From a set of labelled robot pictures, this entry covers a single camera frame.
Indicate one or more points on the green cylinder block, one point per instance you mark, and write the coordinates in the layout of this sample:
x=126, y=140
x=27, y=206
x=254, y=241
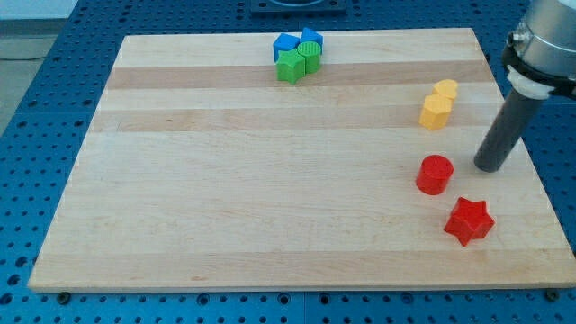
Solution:
x=312, y=52

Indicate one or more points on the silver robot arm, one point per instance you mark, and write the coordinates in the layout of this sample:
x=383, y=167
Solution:
x=540, y=52

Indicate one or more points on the wooden board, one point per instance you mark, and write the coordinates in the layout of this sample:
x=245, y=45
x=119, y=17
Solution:
x=201, y=172

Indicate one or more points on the yellow hexagon block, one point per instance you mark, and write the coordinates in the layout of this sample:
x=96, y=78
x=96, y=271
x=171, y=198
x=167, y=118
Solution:
x=435, y=112

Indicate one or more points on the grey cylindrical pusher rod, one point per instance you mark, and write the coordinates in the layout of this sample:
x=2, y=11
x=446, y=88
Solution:
x=505, y=131

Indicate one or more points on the yellow heart block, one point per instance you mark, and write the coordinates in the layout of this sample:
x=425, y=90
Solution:
x=448, y=88

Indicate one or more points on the green star block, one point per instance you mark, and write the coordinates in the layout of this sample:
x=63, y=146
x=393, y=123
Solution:
x=290, y=66

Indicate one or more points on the red star block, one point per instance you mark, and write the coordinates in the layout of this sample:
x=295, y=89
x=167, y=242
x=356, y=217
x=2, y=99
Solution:
x=469, y=220

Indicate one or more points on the blue cube block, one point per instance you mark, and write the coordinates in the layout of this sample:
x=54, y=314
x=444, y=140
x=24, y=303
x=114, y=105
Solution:
x=284, y=42

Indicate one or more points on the red cylinder block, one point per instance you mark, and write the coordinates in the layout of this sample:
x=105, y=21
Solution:
x=434, y=174

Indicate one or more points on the blue triangle block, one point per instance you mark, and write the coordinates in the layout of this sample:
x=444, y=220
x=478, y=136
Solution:
x=308, y=34

